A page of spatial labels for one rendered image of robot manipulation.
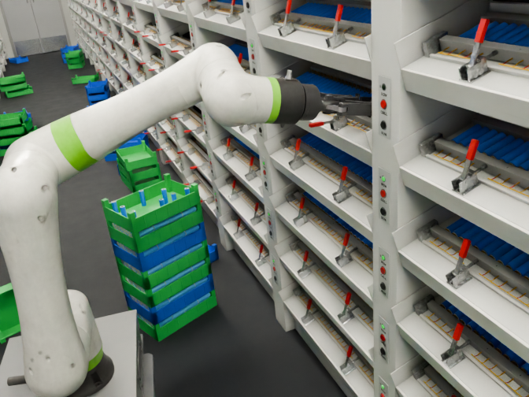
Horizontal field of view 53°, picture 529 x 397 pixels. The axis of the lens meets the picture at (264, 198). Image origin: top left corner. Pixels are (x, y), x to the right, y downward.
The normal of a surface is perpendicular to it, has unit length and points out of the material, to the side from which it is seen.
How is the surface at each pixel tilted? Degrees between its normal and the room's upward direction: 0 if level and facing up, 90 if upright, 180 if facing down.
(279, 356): 0
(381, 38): 90
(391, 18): 90
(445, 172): 17
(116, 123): 78
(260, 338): 0
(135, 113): 85
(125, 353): 2
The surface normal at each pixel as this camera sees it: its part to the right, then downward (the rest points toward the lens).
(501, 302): -0.36, -0.79
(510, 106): -0.85, 0.51
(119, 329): -0.12, -0.89
